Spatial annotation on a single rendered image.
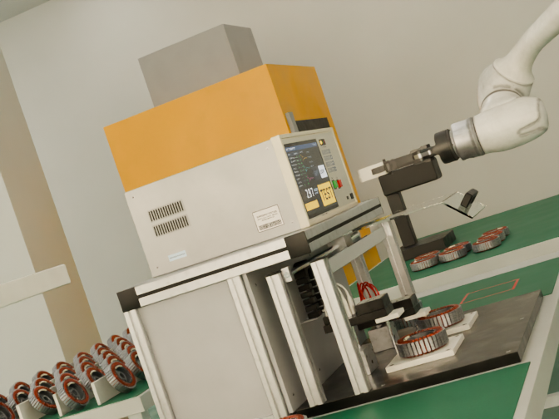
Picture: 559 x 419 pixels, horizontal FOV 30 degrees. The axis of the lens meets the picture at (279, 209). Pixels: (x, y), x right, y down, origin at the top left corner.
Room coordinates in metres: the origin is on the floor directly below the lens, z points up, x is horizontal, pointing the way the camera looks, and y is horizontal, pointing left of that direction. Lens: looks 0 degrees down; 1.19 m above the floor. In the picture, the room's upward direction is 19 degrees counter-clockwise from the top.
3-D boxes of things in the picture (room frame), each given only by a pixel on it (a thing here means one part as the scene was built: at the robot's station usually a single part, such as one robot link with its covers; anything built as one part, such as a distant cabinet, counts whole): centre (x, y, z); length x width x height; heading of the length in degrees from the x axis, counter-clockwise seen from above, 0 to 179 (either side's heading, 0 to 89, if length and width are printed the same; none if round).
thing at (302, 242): (2.46, 0.07, 1.09); 0.68 x 0.44 x 0.05; 161
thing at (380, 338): (2.51, -0.14, 0.80); 0.08 x 0.05 x 0.06; 161
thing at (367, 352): (2.29, -0.06, 0.80); 0.08 x 0.05 x 0.06; 161
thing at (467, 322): (2.47, -0.28, 0.78); 0.15 x 0.15 x 0.01; 71
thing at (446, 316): (2.47, -0.28, 0.80); 0.11 x 0.11 x 0.04
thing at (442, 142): (2.39, -0.38, 1.18); 0.09 x 0.08 x 0.07; 71
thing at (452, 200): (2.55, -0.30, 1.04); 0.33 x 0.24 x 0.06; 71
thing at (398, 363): (2.24, -0.20, 0.78); 0.15 x 0.15 x 0.01; 71
